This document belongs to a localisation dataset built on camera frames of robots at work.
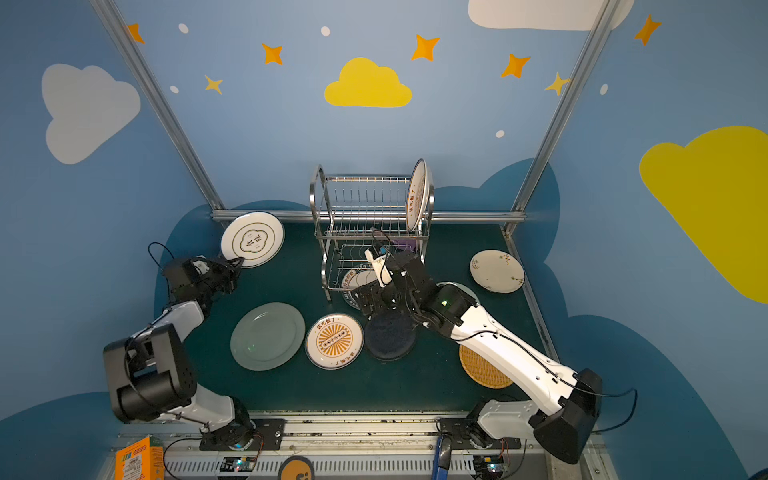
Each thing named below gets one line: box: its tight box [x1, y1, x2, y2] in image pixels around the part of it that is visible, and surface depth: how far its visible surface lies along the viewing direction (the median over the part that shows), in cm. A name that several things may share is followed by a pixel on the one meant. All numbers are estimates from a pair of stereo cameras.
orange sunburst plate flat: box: [305, 312, 365, 371], surface depth 92 cm
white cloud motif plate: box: [221, 211, 285, 268], surface depth 94 cm
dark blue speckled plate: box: [364, 308, 416, 361], surface depth 92 cm
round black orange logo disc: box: [278, 455, 315, 480], surface depth 72 cm
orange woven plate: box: [459, 345, 514, 389], surface depth 84 cm
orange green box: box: [115, 436, 165, 480], surface depth 68 cm
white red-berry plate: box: [470, 249, 525, 294], surface depth 110 cm
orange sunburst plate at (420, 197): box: [406, 158, 435, 232], surface depth 89 cm
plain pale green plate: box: [230, 302, 306, 372], surface depth 93 cm
